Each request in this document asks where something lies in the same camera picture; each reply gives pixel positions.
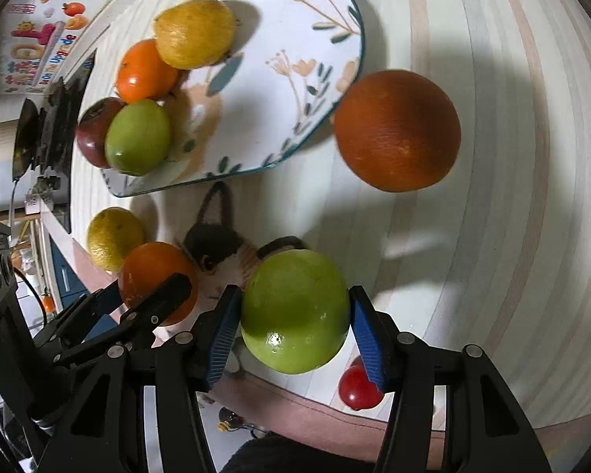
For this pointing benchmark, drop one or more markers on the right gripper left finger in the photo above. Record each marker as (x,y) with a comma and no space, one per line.
(190,363)

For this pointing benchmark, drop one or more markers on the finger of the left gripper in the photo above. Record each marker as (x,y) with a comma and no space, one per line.
(136,325)
(72,325)

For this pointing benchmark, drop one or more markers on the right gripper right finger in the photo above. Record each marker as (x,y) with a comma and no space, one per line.
(401,364)

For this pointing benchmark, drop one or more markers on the green apple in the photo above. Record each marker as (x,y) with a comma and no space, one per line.
(295,312)
(138,138)

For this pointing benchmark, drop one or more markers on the dark red apple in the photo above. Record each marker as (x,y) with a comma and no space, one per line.
(93,128)

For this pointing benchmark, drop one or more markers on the bright orange tangerine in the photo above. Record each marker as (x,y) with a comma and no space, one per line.
(143,74)

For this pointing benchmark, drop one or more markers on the yellow lemon fruit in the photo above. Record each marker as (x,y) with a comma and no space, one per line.
(194,34)

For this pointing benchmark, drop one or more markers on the red cherry tomato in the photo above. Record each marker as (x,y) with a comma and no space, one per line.
(357,391)

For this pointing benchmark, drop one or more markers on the orange tangerine near edge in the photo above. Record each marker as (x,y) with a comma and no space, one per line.
(149,265)

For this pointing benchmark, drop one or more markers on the small yellow lemon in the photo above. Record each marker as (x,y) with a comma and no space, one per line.
(111,236)

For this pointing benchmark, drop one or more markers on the striped cat table mat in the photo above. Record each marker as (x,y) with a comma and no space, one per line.
(498,253)

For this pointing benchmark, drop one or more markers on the black gas stove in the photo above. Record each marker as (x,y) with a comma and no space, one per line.
(45,137)

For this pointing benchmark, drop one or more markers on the large dark orange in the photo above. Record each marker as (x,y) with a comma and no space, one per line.
(397,131)

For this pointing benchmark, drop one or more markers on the floral oval ceramic plate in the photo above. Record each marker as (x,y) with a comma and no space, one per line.
(291,65)

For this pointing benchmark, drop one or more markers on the colourful wall sticker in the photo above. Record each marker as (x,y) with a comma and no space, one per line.
(36,37)

